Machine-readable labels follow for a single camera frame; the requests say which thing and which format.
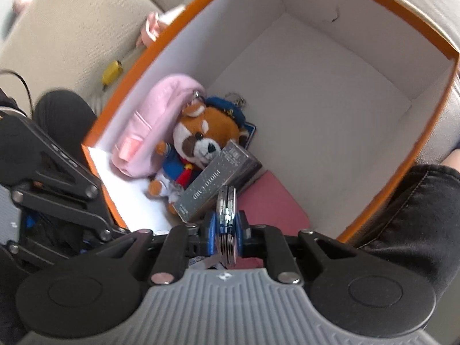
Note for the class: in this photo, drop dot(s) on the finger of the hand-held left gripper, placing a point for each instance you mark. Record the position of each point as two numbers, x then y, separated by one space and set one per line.
64 172
43 253

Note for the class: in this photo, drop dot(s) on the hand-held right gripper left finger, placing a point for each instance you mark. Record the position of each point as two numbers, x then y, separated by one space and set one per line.
209 233

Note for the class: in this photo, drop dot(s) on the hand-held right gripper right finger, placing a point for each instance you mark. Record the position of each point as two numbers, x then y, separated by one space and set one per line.
243 231

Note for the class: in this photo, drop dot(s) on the round silver metal compact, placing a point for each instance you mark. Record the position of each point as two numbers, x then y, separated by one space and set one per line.
227 219

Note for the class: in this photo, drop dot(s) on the dark photo card box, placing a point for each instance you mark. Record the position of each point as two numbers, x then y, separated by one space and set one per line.
212 183

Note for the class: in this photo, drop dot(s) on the pink fabric pouch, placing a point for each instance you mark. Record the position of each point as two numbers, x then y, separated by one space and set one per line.
154 122

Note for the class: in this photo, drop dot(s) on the orange cardboard storage box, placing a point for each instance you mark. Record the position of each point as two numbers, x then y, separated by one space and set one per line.
323 97

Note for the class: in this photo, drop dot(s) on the maroon notebook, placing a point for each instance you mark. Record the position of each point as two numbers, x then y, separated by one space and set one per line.
269 201

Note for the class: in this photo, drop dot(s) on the red panda plush toy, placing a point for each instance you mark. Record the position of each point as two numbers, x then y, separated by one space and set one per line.
205 133

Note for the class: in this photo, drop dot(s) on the yellow soft pouch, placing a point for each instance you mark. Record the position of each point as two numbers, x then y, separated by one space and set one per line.
111 72

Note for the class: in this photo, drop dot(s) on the pink plastic handheld device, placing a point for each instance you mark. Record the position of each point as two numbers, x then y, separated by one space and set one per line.
149 30

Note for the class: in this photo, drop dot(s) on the person's black pants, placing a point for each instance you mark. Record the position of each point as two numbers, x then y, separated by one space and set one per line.
413 205

